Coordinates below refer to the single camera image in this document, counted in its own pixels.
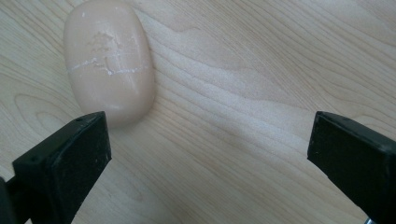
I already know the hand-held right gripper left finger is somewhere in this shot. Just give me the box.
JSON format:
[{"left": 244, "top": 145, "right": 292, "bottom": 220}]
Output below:
[{"left": 6, "top": 110, "right": 113, "bottom": 224}]

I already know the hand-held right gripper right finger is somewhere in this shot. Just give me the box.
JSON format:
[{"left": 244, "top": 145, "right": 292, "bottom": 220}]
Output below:
[{"left": 306, "top": 110, "right": 396, "bottom": 224}]

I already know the beige soap bar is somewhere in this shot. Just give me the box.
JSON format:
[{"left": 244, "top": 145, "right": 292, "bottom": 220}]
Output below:
[{"left": 63, "top": 0, "right": 157, "bottom": 129}]

